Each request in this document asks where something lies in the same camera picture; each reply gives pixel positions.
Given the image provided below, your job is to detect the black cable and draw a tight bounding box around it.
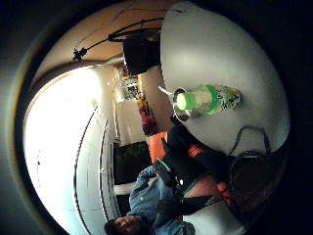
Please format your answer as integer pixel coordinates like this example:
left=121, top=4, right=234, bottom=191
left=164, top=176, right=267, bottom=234
left=227, top=124, right=282, bottom=213

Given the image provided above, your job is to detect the clear glass cup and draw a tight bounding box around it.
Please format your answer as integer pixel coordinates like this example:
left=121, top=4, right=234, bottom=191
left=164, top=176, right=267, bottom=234
left=157, top=85, right=197, bottom=126

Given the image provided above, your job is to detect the dark cabinet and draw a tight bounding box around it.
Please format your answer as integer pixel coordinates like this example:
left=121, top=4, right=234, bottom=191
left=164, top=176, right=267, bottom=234
left=112, top=140, right=153, bottom=186

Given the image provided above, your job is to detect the orange chair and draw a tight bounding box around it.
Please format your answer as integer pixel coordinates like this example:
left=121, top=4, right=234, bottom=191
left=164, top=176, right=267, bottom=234
left=147, top=131, right=169, bottom=165

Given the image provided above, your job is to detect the person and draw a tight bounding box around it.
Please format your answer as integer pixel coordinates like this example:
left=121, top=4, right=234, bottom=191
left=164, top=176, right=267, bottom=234
left=104, top=164, right=197, bottom=235

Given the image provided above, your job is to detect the green plastic bottle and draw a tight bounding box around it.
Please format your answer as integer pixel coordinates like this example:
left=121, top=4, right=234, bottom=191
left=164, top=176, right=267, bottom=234
left=175, top=83, right=243, bottom=116

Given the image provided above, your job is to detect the black office chair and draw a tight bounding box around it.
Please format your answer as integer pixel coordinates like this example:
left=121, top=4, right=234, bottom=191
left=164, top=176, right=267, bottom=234
left=122, top=34, right=162, bottom=76

